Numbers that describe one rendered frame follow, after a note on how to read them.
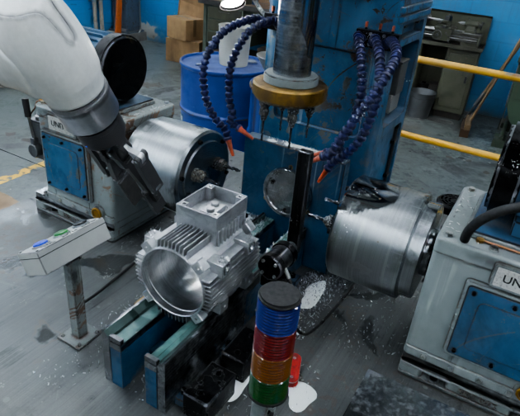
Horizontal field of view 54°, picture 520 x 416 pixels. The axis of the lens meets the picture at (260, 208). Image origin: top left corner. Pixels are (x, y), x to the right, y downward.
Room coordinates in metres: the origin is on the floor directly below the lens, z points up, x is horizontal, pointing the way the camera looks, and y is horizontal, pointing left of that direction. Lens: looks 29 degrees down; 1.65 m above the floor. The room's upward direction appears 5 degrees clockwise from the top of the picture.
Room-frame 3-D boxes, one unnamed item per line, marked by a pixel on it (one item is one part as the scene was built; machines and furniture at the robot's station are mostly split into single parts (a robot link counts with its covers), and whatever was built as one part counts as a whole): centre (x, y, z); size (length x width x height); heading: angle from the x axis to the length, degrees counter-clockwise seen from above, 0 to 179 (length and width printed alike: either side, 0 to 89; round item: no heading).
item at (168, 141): (1.33, 0.29, 1.04); 0.37 x 0.25 x 0.25; 62
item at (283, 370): (0.55, -0.04, 1.10); 0.06 x 0.06 x 0.04
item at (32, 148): (1.42, 0.67, 1.07); 0.08 x 0.07 x 0.20; 152
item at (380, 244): (1.01, -0.32, 1.04); 0.41 x 0.25 x 0.25; 62
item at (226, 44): (3.32, 0.27, 0.99); 0.24 x 0.22 x 0.24; 62
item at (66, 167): (1.44, 0.50, 0.99); 0.35 x 0.31 x 0.37; 62
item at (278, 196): (1.25, -0.07, 1.02); 0.15 x 0.02 x 0.15; 62
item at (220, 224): (0.93, 0.10, 1.11); 0.12 x 0.11 x 0.07; 153
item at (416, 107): (5.43, -1.62, 0.14); 0.30 x 0.30 x 0.27
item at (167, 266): (0.89, 0.12, 1.02); 0.20 x 0.19 x 0.19; 153
